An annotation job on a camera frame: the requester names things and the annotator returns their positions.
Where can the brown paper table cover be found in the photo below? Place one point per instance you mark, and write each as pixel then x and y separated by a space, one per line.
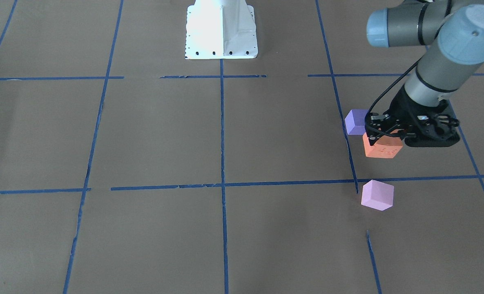
pixel 127 169

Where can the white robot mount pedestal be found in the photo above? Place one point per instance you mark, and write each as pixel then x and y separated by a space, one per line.
pixel 220 29

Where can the orange foam cube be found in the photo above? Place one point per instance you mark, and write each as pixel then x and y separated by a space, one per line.
pixel 386 147

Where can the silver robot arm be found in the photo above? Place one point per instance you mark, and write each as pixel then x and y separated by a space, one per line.
pixel 452 29

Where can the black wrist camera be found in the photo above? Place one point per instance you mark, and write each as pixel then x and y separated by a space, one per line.
pixel 377 126

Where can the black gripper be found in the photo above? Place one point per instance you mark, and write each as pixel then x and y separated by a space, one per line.
pixel 401 105

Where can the pink foam cube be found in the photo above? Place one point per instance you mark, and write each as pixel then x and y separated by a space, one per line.
pixel 377 195

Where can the purple foam cube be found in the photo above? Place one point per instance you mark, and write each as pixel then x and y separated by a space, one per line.
pixel 355 122

